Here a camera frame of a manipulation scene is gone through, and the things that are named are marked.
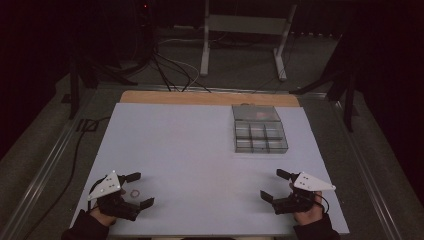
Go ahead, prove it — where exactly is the hand-held gripper cable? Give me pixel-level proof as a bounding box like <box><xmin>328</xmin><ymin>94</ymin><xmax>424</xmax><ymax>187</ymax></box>
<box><xmin>87</xmin><ymin>177</ymin><xmax>107</xmax><ymax>212</ymax></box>
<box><xmin>313</xmin><ymin>192</ymin><xmax>331</xmax><ymax>215</ymax></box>

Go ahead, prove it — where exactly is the clear plastic compartment box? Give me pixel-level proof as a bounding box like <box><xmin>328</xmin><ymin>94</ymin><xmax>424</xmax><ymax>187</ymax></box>
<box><xmin>231</xmin><ymin>104</ymin><xmax>290</xmax><ymax>155</ymax></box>

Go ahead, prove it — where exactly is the white table mat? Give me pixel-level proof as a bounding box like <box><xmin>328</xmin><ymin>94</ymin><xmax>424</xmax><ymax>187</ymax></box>
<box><xmin>70</xmin><ymin>102</ymin><xmax>350</xmax><ymax>237</ymax></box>

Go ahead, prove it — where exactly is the person's left hand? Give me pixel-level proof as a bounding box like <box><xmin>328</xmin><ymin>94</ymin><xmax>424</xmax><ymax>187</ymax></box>
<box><xmin>89</xmin><ymin>205</ymin><xmax>118</xmax><ymax>228</ymax></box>

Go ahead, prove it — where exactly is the bundle of floor cables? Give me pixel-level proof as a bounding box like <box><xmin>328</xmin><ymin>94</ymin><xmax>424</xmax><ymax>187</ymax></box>
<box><xmin>133</xmin><ymin>33</ymin><xmax>214</xmax><ymax>94</ymax></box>

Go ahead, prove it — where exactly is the right hand-held gripper cable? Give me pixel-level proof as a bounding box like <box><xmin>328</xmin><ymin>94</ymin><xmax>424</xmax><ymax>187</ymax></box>
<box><xmin>313</xmin><ymin>192</ymin><xmax>331</xmax><ymax>215</ymax></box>

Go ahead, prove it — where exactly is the black stand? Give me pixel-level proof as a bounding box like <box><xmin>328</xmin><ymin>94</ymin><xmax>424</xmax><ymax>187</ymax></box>
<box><xmin>65</xmin><ymin>49</ymin><xmax>138</xmax><ymax>121</ymax></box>
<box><xmin>289</xmin><ymin>33</ymin><xmax>359</xmax><ymax>133</ymax></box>

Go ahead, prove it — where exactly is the metal floor rail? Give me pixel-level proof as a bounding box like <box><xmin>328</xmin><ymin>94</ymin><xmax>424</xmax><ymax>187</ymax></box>
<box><xmin>0</xmin><ymin>87</ymin><xmax>101</xmax><ymax>240</ymax></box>
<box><xmin>328</xmin><ymin>96</ymin><xmax>406</xmax><ymax>240</ymax></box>

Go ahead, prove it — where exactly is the white metal stand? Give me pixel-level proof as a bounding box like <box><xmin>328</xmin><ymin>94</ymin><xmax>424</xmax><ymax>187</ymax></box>
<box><xmin>199</xmin><ymin>0</ymin><xmax>298</xmax><ymax>82</ymax></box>

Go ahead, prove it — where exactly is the person's right hand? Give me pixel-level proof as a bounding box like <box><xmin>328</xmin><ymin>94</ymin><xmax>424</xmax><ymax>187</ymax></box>
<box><xmin>288</xmin><ymin>182</ymin><xmax>325</xmax><ymax>228</ymax></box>

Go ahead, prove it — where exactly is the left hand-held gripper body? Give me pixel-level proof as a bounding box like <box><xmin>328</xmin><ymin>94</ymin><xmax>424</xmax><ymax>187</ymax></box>
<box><xmin>87</xmin><ymin>170</ymin><xmax>141</xmax><ymax>222</ymax></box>

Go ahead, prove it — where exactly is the left hand-held gripper cable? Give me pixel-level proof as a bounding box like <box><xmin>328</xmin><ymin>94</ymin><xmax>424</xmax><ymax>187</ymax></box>
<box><xmin>87</xmin><ymin>177</ymin><xmax>107</xmax><ymax>212</ymax></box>

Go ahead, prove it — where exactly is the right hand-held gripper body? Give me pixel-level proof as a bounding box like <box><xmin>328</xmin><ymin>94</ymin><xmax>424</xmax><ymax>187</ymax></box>
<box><xmin>271</xmin><ymin>171</ymin><xmax>337</xmax><ymax>216</ymax></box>

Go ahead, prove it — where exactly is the black floor cable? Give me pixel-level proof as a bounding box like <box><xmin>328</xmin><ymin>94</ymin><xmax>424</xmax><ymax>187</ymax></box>
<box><xmin>22</xmin><ymin>115</ymin><xmax>112</xmax><ymax>240</ymax></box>

